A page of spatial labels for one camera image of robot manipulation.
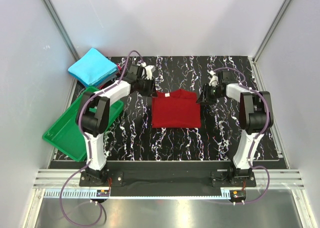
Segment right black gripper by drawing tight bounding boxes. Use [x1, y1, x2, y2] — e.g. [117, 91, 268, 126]
[195, 83, 224, 106]

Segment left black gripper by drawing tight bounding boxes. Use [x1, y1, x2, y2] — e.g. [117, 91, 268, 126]
[136, 76, 158, 98]

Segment red t shirt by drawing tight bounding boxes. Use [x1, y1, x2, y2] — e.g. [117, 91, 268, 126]
[151, 89, 201, 129]

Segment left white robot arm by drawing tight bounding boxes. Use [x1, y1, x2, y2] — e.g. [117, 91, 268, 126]
[75, 63, 157, 186]

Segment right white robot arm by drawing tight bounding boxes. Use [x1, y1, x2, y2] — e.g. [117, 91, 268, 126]
[196, 67, 274, 187]

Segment folded grey shirt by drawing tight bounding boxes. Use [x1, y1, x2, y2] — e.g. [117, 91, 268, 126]
[94, 72, 117, 89]

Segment folded light blue shirt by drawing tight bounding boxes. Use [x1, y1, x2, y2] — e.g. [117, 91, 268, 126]
[68, 48, 117, 87]

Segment green plastic tray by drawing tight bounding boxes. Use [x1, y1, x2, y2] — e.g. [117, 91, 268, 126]
[41, 85, 125, 162]

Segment right aluminium frame post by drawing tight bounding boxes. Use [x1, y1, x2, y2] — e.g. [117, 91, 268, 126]
[252, 0, 293, 63]

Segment aluminium frame post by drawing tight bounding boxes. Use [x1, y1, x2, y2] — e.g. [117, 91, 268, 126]
[42, 0, 80, 61]
[252, 0, 293, 63]

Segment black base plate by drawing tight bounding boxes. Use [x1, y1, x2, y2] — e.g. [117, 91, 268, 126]
[79, 161, 256, 194]

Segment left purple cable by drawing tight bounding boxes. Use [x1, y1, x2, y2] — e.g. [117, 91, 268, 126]
[59, 49, 145, 226]

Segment white slotted cable duct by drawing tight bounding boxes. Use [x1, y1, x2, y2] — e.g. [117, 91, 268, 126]
[44, 187, 247, 200]

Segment left aluminium frame post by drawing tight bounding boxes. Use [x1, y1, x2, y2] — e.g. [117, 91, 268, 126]
[42, 0, 80, 61]

